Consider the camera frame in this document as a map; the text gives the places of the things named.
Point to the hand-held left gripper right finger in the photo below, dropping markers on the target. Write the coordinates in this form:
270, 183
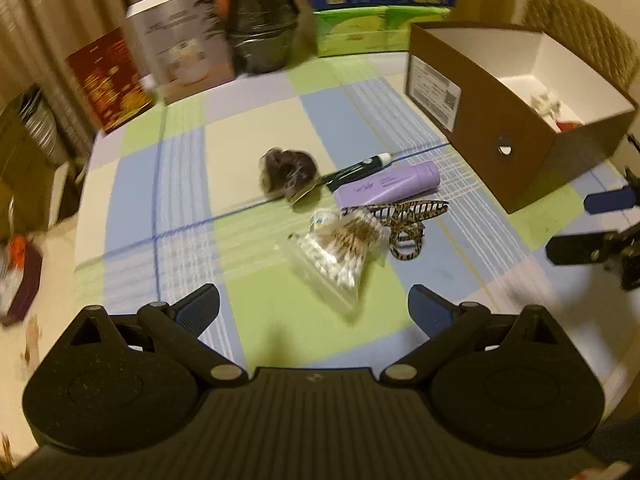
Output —
430, 310

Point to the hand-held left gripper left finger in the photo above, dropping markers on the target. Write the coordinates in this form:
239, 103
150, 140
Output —
197, 310

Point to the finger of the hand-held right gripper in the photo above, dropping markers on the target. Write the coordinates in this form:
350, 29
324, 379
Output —
610, 201
580, 249

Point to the red snack packet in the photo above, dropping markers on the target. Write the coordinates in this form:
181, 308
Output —
567, 126

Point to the brown cardboard box white inside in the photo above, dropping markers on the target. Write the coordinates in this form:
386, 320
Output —
525, 175

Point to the leopard print hair claw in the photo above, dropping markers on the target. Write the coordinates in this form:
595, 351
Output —
400, 212

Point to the clear bag of cotton swabs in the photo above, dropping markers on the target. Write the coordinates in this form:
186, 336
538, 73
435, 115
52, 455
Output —
335, 260

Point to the white plastic clip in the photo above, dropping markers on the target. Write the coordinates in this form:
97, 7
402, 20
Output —
546, 102

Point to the purple tube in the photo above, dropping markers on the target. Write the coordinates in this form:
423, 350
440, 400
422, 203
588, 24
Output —
385, 187

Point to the dark green tube white cap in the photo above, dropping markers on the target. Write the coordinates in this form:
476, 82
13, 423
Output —
350, 172

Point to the dark brown scrunchie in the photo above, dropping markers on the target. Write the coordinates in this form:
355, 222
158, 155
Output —
287, 170

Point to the checkered cloth desktop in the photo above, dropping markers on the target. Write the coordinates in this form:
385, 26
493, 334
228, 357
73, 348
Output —
175, 185

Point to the dark red wooden tray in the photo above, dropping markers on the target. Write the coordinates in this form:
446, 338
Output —
25, 290

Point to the orange small object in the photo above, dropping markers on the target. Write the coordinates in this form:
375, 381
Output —
16, 252

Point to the clear plastic bag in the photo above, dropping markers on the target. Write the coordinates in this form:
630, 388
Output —
6, 285

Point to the dark brown cardboard box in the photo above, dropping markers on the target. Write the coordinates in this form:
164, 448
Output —
25, 185

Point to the red gold gift box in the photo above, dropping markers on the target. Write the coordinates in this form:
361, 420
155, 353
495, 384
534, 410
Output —
110, 85

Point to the stack of metal bowls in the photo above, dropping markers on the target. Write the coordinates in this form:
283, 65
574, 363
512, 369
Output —
40, 125

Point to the white appliance product box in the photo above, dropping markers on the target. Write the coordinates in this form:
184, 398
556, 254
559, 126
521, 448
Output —
175, 35

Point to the beige curtain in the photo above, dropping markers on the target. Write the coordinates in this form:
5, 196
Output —
50, 10

